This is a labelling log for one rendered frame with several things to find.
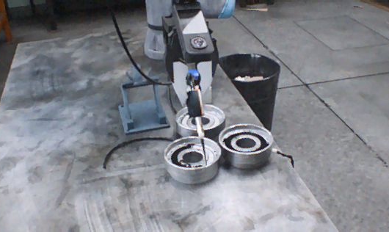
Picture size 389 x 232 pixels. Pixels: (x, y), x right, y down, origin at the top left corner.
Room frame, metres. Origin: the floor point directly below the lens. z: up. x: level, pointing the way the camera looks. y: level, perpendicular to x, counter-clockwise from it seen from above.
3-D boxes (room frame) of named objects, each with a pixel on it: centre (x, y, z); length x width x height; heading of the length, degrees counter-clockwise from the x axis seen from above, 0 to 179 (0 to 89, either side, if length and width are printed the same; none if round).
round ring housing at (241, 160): (0.72, -0.09, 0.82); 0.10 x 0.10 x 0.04
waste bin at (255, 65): (1.97, -0.25, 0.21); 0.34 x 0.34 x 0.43
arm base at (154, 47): (1.29, 0.07, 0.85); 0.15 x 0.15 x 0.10
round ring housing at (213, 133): (0.81, -0.01, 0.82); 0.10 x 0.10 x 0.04
